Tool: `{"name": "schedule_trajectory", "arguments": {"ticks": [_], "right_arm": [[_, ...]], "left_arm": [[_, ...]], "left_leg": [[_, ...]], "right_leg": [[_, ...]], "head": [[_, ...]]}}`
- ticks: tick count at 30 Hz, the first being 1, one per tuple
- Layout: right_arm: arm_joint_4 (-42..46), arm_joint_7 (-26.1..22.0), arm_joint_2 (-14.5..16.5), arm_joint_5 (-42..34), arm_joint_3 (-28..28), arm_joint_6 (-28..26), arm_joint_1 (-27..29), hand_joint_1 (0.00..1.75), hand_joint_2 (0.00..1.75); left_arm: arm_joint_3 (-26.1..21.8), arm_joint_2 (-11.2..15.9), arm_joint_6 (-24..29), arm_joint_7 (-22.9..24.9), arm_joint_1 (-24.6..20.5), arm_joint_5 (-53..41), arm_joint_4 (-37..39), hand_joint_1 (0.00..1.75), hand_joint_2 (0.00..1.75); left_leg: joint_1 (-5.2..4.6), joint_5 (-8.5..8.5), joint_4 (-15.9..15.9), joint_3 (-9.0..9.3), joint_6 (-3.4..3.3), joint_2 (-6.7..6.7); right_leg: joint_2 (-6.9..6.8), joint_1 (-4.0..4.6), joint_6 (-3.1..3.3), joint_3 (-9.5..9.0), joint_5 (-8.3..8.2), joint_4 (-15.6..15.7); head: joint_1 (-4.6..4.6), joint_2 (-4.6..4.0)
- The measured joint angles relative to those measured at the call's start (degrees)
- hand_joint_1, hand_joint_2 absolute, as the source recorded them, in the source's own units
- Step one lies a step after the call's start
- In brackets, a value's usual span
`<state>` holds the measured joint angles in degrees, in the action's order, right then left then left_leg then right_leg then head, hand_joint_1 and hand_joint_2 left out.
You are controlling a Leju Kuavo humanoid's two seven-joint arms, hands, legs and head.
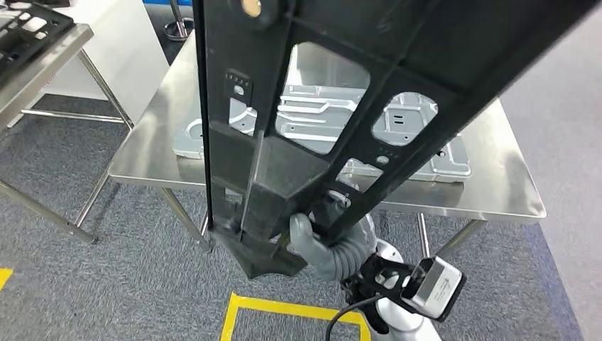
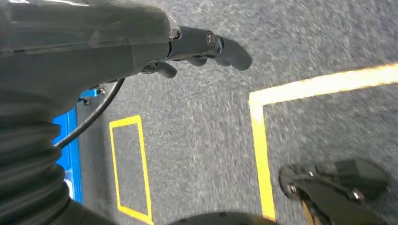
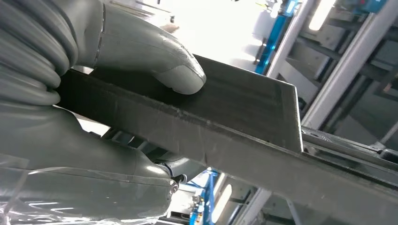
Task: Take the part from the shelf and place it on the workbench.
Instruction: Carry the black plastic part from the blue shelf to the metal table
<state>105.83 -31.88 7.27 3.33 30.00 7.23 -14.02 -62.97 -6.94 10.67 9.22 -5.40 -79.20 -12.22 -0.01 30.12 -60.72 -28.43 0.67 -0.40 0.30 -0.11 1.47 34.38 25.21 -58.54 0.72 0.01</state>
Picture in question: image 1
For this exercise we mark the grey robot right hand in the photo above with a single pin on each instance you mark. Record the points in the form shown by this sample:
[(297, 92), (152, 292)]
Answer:
[(303, 240)]

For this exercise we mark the black plastic frame part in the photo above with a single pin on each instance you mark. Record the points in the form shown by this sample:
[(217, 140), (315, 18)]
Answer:
[(282, 188), (28, 42)]

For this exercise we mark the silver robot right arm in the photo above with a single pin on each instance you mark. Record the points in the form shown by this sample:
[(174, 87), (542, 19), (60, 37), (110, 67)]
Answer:
[(400, 329)]

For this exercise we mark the stainless steel workbench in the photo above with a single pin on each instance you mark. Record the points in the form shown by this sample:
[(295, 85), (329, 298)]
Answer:
[(150, 155)]

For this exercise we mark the stamped grey metal panel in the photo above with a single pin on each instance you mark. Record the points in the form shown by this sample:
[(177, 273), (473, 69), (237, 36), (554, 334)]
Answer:
[(447, 164)]

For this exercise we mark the white cabinet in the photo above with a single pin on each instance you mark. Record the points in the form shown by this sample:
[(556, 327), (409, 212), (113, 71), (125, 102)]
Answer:
[(117, 52)]

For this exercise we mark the stainless steel side table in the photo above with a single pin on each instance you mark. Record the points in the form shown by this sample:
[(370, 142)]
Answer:
[(47, 66)]

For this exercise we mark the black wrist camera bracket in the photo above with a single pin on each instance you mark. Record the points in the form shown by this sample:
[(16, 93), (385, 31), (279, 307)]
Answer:
[(376, 275)]

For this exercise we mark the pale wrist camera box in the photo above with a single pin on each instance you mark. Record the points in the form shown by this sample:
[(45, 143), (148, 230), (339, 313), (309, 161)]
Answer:
[(435, 289)]

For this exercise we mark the metal stanchion post base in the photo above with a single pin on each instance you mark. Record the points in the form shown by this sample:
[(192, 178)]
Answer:
[(178, 26)]

